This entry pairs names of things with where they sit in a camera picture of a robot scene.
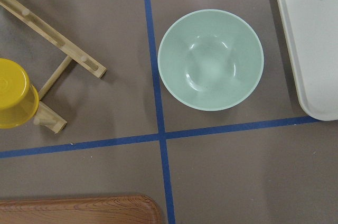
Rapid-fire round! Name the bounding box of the brown wooden tray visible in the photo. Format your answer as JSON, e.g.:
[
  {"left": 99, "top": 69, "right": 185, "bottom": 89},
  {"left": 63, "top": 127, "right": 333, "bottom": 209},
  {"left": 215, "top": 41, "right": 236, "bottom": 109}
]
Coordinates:
[{"left": 1, "top": 195, "right": 163, "bottom": 223}]

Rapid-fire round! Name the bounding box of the cream rectangular tray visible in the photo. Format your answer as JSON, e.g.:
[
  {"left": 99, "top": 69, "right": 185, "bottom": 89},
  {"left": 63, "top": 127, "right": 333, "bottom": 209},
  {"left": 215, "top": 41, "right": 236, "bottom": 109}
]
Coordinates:
[{"left": 277, "top": 0, "right": 337, "bottom": 121}]

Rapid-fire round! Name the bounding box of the mint green bowl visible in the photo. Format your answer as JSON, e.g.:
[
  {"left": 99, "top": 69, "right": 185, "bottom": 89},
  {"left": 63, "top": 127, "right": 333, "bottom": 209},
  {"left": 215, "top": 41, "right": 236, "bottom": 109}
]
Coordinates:
[{"left": 157, "top": 9, "right": 264, "bottom": 111}]

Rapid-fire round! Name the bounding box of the wooden dish rack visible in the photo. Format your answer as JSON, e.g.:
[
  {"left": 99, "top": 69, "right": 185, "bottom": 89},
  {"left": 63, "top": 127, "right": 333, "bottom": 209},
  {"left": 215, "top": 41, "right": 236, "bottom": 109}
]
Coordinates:
[{"left": 1, "top": 0, "right": 107, "bottom": 133}]

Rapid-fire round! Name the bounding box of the yellow cup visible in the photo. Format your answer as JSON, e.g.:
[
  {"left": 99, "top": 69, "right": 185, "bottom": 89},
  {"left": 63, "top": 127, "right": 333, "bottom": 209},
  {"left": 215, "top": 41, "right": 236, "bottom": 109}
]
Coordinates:
[{"left": 1, "top": 58, "right": 39, "bottom": 129}]

